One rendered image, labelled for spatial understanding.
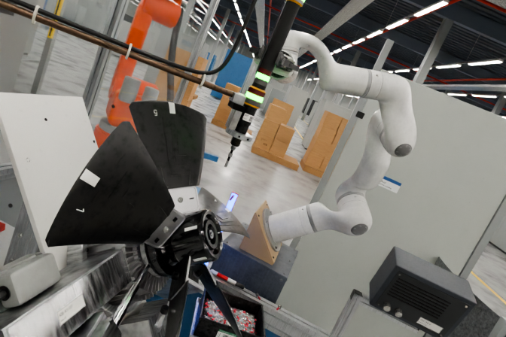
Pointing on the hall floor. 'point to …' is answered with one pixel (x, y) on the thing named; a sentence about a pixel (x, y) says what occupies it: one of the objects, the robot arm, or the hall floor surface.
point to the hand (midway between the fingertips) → (270, 56)
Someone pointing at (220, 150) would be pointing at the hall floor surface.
